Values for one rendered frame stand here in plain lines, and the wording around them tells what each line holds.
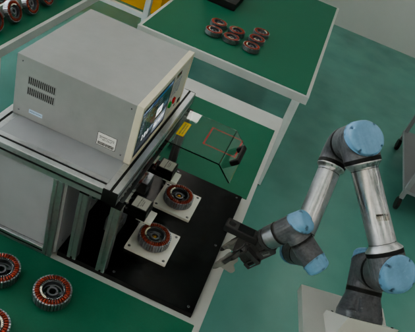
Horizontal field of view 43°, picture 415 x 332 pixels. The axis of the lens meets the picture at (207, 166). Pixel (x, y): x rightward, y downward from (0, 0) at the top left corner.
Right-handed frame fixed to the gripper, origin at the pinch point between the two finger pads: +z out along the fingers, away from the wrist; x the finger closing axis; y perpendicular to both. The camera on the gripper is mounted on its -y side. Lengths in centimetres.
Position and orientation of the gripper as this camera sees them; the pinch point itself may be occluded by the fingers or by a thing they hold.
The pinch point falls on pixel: (217, 256)
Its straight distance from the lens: 177.9
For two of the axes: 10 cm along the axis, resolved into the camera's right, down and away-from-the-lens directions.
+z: -7.1, 4.4, 5.5
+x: 3.0, -5.2, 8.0
